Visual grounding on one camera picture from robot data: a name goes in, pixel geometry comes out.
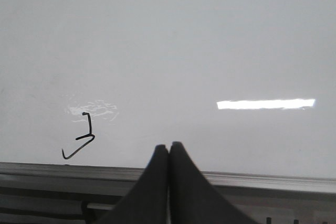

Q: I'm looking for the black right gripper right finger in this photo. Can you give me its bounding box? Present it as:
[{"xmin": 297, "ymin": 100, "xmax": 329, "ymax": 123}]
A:
[{"xmin": 169, "ymin": 142, "xmax": 256, "ymax": 223}]

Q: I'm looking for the white whiteboard with aluminium frame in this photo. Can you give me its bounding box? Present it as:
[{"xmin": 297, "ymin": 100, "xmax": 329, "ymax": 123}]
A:
[{"xmin": 1, "ymin": 0, "xmax": 335, "ymax": 193}]

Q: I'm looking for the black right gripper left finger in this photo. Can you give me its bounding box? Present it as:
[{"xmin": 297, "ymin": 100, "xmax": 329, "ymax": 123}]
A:
[{"xmin": 96, "ymin": 145, "xmax": 169, "ymax": 223}]

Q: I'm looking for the grey horizontal rail beam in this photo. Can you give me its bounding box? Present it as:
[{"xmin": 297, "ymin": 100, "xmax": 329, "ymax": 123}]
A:
[{"xmin": 1, "ymin": 178, "xmax": 335, "ymax": 208}]

